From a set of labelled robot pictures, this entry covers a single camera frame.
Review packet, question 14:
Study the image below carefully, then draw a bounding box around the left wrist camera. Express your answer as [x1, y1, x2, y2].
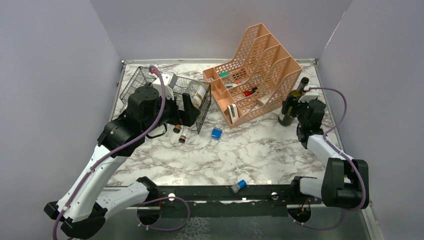
[152, 71, 178, 100]

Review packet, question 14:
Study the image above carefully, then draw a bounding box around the clear bottle with cork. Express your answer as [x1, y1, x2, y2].
[172, 124, 184, 134]

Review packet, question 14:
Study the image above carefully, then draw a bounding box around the black base frame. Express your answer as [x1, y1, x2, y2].
[136, 184, 309, 231]

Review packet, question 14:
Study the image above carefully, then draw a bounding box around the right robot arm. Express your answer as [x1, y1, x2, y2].
[282, 96, 369, 211]

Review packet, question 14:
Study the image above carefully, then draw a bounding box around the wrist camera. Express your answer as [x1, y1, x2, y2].
[152, 71, 178, 100]
[298, 84, 320, 103]

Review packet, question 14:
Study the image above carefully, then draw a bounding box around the teal object in organizer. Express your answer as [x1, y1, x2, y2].
[219, 72, 229, 78]

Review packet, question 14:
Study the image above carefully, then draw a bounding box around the peach plastic file organizer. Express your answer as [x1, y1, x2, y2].
[202, 23, 302, 129]

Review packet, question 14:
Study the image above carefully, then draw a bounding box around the blue stamp block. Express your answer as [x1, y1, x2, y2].
[211, 127, 223, 140]

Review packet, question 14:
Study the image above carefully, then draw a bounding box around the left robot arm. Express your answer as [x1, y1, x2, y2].
[44, 84, 177, 240]

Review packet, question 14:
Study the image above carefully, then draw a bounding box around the blue grey cylinder cap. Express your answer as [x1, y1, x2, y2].
[230, 179, 247, 194]

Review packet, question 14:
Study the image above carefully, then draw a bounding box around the white tape dispenser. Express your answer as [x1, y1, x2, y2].
[227, 103, 239, 124]

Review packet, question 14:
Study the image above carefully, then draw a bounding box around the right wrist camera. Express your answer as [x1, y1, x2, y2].
[298, 84, 320, 103]

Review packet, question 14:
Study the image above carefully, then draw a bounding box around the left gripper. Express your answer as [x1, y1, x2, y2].
[142, 88, 201, 135]

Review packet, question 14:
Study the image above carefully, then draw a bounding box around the green wine bottle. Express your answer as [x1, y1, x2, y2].
[278, 77, 310, 127]

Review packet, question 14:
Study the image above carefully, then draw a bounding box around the red object in organizer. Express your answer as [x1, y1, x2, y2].
[243, 87, 258, 97]

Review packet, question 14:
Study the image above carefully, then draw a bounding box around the black wire wine rack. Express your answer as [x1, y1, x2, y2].
[119, 65, 211, 132]

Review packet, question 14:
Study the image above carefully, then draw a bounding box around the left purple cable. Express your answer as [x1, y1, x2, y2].
[52, 65, 167, 240]

